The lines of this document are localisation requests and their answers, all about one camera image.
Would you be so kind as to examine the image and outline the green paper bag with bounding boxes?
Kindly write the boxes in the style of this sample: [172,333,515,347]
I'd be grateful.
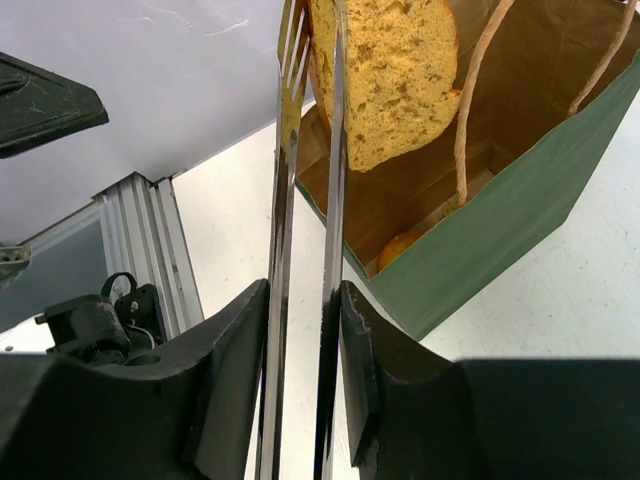
[294,0,640,342]

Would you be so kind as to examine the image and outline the orange bagel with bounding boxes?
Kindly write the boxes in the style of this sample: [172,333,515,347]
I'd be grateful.
[376,229,426,273]

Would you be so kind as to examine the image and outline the metal tongs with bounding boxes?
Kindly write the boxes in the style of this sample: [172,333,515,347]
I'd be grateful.
[255,1,347,479]

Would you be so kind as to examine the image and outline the aluminium rail frame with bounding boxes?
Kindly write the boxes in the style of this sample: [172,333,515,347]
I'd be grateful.
[29,173,204,346]

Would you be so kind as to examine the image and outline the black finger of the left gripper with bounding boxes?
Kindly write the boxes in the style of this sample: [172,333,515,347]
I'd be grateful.
[1,53,109,159]

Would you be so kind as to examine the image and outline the sliced seeded bread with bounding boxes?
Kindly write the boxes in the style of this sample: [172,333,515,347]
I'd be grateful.
[307,0,464,174]

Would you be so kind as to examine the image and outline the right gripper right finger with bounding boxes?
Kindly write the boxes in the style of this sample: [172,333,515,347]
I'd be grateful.
[341,281,639,479]

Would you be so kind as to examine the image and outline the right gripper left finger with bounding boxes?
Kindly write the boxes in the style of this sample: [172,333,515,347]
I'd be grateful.
[1,279,268,479]

